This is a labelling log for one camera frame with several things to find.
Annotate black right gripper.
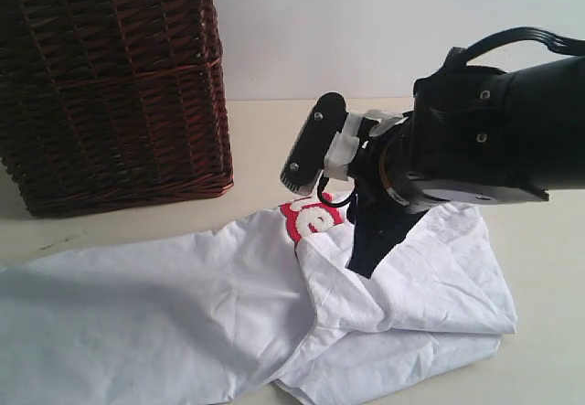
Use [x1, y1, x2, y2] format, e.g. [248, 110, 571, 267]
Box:
[346, 125, 426, 277]

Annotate white t-shirt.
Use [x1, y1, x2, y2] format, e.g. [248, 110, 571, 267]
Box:
[1, 198, 517, 404]

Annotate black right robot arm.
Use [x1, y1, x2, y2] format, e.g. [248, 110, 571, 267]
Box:
[347, 58, 584, 277]

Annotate dark brown wicker basket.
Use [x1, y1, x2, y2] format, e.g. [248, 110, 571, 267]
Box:
[1, 0, 233, 218]

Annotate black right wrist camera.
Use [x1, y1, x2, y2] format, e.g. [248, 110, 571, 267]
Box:
[279, 91, 408, 196]

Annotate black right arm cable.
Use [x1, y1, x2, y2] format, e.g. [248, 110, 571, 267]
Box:
[441, 25, 585, 75]

